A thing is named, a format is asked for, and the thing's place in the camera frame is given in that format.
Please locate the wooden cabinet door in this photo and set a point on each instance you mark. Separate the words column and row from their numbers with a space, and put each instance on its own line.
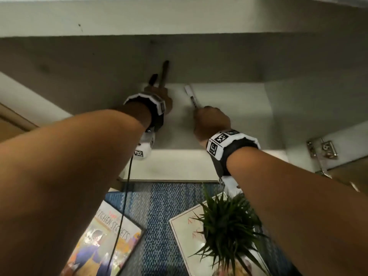
column 17, row 112
column 349, row 172

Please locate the blue woven rug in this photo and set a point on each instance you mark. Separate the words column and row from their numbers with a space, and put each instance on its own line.
column 161, row 218

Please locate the person's left fingers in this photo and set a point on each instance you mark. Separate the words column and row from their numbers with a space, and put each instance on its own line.
column 161, row 89

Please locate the black pen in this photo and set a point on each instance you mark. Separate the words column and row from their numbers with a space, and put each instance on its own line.
column 153, row 79

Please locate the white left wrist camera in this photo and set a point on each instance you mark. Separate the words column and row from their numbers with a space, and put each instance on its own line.
column 145, row 146

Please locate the person's left forearm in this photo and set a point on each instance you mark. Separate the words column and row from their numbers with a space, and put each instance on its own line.
column 72, row 175

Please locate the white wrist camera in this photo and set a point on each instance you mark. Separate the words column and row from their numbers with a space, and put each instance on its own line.
column 230, row 185
column 145, row 146

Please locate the white pen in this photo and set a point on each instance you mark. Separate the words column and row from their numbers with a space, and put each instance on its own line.
column 191, row 95

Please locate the green potted plant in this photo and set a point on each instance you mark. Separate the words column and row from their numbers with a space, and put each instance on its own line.
column 230, row 227

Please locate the colourful cookbook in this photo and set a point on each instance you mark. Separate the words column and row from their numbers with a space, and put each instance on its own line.
column 97, row 247

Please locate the black white wrist band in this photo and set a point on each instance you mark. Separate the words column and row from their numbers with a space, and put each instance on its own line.
column 153, row 104
column 227, row 146

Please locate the person's right forearm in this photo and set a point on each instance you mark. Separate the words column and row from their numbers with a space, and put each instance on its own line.
column 302, row 212

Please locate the metal cabinet hinge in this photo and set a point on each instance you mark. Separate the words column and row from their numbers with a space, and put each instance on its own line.
column 323, row 149

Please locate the white book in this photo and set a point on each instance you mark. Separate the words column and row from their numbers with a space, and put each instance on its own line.
column 187, row 238

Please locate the person's left hand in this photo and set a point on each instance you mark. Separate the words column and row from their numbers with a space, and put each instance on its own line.
column 167, row 100

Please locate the white cabinet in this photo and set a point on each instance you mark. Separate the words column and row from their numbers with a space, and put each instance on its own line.
column 244, row 68

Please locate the black white left wrist band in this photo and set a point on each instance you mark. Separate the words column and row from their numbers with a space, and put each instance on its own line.
column 153, row 104

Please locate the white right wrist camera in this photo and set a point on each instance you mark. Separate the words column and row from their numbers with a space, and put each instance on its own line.
column 230, row 185

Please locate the black white right wrist band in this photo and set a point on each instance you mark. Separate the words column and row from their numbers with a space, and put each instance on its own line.
column 227, row 146

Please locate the person's right hand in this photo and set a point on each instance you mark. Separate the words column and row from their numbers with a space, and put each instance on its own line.
column 211, row 122

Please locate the person's right fingers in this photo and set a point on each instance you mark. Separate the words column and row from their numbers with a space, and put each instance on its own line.
column 201, row 111

